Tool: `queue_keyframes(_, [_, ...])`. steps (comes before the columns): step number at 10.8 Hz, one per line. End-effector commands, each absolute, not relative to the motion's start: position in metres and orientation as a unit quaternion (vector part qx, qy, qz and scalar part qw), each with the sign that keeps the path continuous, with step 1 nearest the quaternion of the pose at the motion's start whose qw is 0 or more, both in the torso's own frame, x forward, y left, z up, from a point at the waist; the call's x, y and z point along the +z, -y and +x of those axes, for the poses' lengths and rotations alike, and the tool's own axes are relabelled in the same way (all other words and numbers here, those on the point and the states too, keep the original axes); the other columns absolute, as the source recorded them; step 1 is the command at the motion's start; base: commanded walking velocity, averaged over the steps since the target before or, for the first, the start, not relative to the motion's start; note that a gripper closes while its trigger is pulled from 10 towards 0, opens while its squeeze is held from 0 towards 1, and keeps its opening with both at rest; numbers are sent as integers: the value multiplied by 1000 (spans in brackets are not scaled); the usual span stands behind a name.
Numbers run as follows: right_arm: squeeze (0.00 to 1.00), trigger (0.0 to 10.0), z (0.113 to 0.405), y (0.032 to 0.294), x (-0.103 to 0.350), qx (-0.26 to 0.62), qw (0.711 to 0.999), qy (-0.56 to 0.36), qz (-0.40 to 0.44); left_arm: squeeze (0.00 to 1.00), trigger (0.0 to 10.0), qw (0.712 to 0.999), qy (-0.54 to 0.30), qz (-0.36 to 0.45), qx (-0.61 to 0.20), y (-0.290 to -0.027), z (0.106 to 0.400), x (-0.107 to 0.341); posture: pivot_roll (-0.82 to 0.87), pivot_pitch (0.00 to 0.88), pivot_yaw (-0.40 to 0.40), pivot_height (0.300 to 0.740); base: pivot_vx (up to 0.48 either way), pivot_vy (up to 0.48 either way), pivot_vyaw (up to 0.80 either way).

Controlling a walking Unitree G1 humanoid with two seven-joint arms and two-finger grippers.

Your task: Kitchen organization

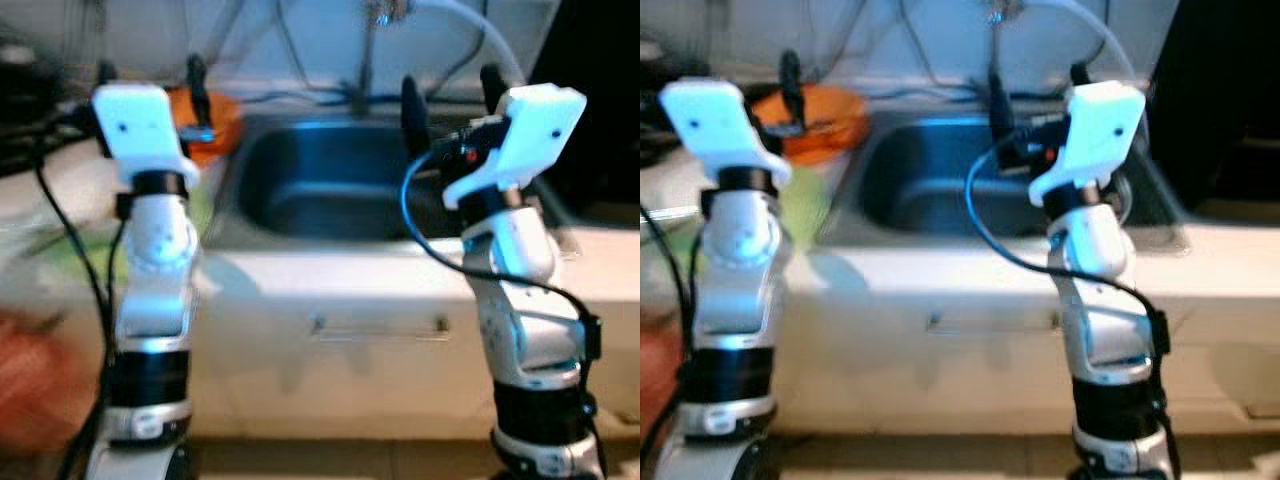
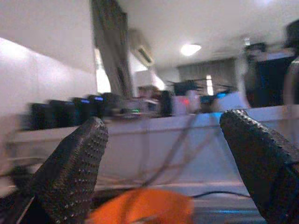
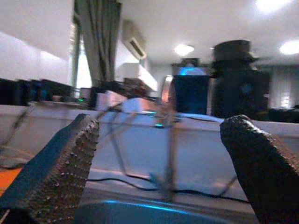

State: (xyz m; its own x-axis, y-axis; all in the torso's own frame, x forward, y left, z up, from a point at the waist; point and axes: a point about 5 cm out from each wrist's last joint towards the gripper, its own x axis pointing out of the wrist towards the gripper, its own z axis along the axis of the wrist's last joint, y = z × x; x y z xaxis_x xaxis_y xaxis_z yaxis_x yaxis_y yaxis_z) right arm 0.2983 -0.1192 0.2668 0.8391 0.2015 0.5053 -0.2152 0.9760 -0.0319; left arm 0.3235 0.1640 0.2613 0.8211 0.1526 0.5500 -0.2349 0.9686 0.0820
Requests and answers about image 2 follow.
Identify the white air conditioner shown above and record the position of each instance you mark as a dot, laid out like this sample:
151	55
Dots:
143	54

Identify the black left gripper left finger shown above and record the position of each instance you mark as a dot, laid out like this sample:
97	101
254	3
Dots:
70	168

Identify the orange bowl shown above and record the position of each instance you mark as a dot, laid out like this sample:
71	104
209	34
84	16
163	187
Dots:
144	205

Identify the grey curtain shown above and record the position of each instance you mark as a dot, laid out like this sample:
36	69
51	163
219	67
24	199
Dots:
109	46

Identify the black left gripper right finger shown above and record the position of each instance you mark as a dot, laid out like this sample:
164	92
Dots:
261	168

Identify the white ceiling light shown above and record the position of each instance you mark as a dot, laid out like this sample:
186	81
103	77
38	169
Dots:
189	49

